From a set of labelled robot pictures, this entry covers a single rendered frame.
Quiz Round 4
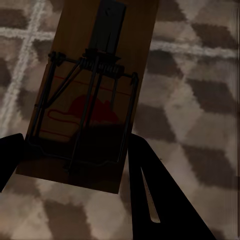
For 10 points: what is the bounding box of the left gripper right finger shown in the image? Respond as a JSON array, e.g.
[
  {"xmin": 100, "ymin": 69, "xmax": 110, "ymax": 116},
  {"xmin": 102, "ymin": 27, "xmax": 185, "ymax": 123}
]
[{"xmin": 128, "ymin": 133, "xmax": 217, "ymax": 240}]

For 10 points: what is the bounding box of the mousetrap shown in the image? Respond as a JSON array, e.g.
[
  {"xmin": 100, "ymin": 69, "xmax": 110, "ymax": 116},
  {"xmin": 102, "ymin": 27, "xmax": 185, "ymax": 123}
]
[{"xmin": 15, "ymin": 0, "xmax": 160, "ymax": 195}]

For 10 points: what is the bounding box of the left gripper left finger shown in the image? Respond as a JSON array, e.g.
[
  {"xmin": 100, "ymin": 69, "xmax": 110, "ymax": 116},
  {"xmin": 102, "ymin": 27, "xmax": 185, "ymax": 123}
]
[{"xmin": 0, "ymin": 133, "xmax": 25, "ymax": 193}]

